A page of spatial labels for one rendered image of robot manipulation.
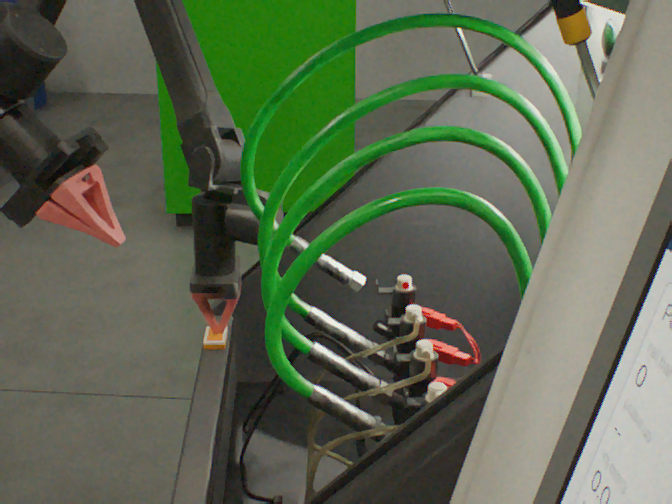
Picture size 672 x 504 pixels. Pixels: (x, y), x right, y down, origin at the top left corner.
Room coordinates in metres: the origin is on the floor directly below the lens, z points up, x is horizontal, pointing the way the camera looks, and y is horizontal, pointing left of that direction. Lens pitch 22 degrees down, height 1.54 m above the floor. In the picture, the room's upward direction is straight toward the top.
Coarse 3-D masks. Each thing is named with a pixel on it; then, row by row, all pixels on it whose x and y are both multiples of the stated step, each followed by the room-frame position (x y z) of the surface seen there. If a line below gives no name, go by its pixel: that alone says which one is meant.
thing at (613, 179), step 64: (640, 0) 0.54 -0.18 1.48; (640, 64) 0.50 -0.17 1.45; (640, 128) 0.47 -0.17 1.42; (576, 192) 0.54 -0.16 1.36; (640, 192) 0.44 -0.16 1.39; (576, 256) 0.49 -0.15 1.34; (576, 320) 0.46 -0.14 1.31; (512, 384) 0.51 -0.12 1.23; (576, 384) 0.43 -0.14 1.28; (512, 448) 0.48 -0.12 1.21
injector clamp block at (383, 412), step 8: (360, 400) 0.90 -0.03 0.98; (368, 400) 0.90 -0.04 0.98; (360, 408) 0.89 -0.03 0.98; (368, 408) 0.89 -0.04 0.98; (376, 408) 0.89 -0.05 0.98; (384, 408) 0.89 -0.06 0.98; (376, 416) 0.87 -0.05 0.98; (384, 416) 0.87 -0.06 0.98; (392, 416) 0.87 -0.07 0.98; (392, 424) 0.85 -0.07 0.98; (360, 440) 0.87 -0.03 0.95; (368, 440) 0.82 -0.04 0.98; (360, 448) 0.86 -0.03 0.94; (368, 448) 0.81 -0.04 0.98; (360, 456) 0.86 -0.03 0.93
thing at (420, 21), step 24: (384, 24) 0.90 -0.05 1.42; (408, 24) 0.90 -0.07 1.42; (432, 24) 0.90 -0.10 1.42; (456, 24) 0.90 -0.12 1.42; (480, 24) 0.90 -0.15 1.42; (336, 48) 0.90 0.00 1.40; (528, 48) 0.90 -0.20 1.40; (312, 72) 0.90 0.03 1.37; (552, 72) 0.91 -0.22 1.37; (264, 120) 0.89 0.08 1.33; (576, 120) 0.91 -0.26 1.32; (576, 144) 0.91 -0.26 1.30; (240, 168) 0.90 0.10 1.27
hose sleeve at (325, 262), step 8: (296, 240) 0.90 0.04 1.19; (304, 240) 0.90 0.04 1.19; (288, 248) 0.90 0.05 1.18; (296, 248) 0.89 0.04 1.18; (304, 248) 0.89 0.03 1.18; (320, 256) 0.90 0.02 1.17; (328, 256) 0.90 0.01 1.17; (320, 264) 0.89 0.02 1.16; (328, 264) 0.89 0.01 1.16; (336, 264) 0.90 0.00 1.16; (328, 272) 0.90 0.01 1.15; (336, 272) 0.89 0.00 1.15; (344, 272) 0.90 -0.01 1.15; (352, 272) 0.90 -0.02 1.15; (344, 280) 0.89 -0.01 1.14
